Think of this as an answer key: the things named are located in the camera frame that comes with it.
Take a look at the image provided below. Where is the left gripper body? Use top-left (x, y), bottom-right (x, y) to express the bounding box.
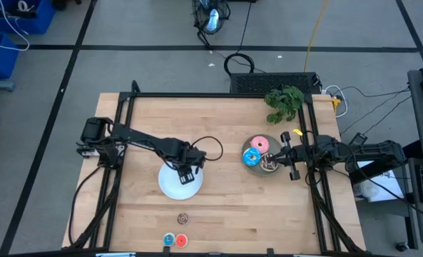
top-left (174, 144), bottom-right (208, 169)

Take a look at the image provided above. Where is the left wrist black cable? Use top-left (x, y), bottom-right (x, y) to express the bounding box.
top-left (190, 135), bottom-right (225, 163)

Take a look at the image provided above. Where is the black power adapter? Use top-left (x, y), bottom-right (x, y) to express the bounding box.
top-left (345, 132), bottom-right (370, 149)

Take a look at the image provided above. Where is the black aluminium table frame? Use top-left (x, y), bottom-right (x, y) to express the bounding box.
top-left (68, 79), bottom-right (367, 256)

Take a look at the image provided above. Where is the grey round plate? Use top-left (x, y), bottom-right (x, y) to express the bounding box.
top-left (240, 133), bottom-right (285, 177)

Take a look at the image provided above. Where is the white round plate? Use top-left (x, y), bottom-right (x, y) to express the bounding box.
top-left (158, 154), bottom-right (205, 201)

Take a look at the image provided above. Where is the long black arm cable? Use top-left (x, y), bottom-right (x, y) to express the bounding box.
top-left (67, 164), bottom-right (105, 247)

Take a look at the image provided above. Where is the small red iced donut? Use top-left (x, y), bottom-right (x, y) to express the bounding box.
top-left (175, 233), bottom-right (189, 249)

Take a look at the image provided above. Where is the blue plastic bin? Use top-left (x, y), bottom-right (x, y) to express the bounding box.
top-left (0, 32), bottom-right (20, 81)
top-left (0, 0), bottom-right (57, 36)

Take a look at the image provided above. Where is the white cable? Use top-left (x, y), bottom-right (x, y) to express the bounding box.
top-left (323, 84), bottom-right (350, 119)
top-left (0, 0), bottom-right (31, 52)

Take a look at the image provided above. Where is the large chocolate iced donut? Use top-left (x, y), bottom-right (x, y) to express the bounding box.
top-left (259, 152), bottom-right (280, 173)

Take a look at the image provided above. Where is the green potted plant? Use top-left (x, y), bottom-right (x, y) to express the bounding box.
top-left (264, 84), bottom-right (306, 125)

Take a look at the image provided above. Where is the black floor fan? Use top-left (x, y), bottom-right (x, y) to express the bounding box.
top-left (191, 0), bottom-right (232, 36)

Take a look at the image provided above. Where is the large pink iced donut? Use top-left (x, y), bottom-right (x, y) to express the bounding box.
top-left (250, 135), bottom-right (270, 155)

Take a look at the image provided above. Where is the large blue iced donut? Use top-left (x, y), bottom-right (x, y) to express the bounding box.
top-left (242, 146), bottom-right (263, 168)

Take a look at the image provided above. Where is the black hanging cable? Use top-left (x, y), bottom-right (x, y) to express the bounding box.
top-left (223, 0), bottom-right (257, 76)

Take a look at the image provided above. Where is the white paper sheet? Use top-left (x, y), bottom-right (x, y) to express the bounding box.
top-left (352, 159), bottom-right (405, 203)

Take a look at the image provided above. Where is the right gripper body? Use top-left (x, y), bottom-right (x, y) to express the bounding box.
top-left (290, 144), bottom-right (314, 166)

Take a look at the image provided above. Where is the yellow hanging cable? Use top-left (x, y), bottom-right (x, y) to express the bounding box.
top-left (303, 0), bottom-right (330, 73)

